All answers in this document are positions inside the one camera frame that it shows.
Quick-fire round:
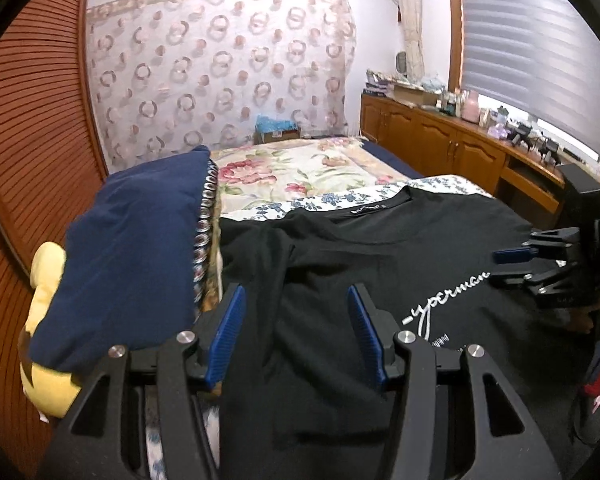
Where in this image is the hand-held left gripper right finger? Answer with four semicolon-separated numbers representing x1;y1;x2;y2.
346;284;568;480

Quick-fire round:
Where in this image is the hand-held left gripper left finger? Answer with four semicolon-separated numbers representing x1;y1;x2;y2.
37;282;247;480

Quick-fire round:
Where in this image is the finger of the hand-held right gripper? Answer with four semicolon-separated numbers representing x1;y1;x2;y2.
492;227;588;275
489;260;587;309

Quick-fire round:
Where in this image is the black t-shirt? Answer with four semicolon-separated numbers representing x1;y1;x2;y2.
219;185;600;453

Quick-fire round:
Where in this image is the stack of folded blankets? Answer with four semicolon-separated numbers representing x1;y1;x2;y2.
196;240;227;323

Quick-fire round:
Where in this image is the row of toiletry bottles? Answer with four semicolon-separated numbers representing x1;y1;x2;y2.
437;87;563;166

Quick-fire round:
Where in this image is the blue floral blanket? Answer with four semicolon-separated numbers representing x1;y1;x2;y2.
142;174;493;480

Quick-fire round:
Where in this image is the navy folded cloth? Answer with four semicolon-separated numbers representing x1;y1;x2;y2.
30;146;212;376

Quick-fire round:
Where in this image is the wooden cabinet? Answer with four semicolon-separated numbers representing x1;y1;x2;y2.
359;91;571;227

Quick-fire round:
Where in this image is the navy bed sheet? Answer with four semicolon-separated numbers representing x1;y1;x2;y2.
362;140;426;181

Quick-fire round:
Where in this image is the pink container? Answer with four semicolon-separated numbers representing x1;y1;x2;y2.
462;91;483;123

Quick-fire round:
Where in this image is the pink floral blanket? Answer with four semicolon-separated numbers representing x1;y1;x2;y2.
207;135;411;211

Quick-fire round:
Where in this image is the grey window blind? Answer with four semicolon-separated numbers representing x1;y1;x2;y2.
457;0;600;161

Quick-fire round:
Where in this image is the open cardboard box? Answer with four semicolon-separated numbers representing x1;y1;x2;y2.
391;84;438;107

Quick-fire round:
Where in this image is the yellow plush toy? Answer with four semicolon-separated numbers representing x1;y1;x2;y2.
19;241;88;421

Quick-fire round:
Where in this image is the cardboard box with blue cloth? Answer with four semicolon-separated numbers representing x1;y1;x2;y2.
254;114;302;146

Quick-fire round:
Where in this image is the stack of small boxes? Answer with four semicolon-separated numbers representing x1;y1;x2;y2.
362;71;396;99

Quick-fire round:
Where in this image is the beige curtain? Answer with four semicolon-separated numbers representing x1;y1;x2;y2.
397;0;427;83

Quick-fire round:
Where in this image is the wooden louvered wardrobe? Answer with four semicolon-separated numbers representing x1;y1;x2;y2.
0;0;112;466

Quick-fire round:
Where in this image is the ring-patterned folded cloth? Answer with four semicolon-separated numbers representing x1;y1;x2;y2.
192;160;222;306

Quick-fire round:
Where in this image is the wooden window frame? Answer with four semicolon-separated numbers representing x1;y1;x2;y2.
446;0;465;92

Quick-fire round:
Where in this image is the ring-patterned wall curtain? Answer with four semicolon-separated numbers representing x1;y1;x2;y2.
85;0;358;171

